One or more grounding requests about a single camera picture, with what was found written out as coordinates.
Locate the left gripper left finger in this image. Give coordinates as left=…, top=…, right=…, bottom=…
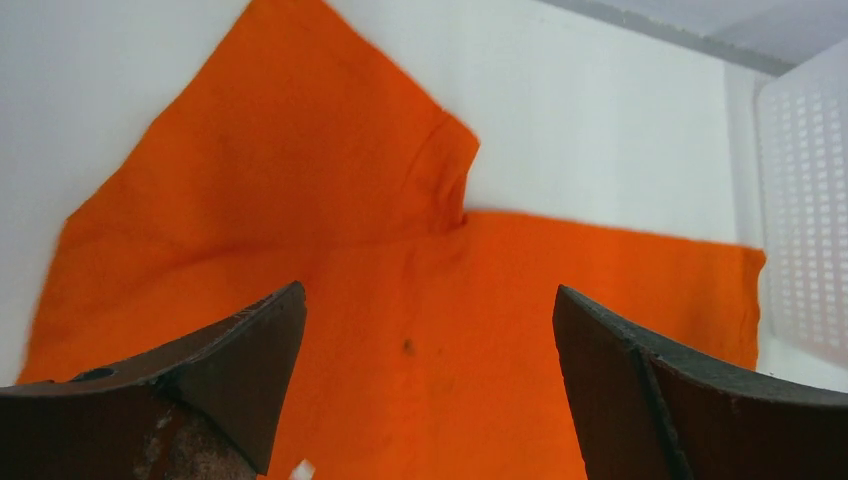
left=1, top=282, right=306, bottom=479

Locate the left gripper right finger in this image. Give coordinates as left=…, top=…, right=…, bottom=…
left=553, top=286, right=847, bottom=479

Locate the orange t shirt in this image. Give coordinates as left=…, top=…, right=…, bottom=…
left=19, top=1, right=765, bottom=479

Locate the white plastic basket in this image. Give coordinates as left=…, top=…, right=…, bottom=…
left=756, top=42, right=847, bottom=367

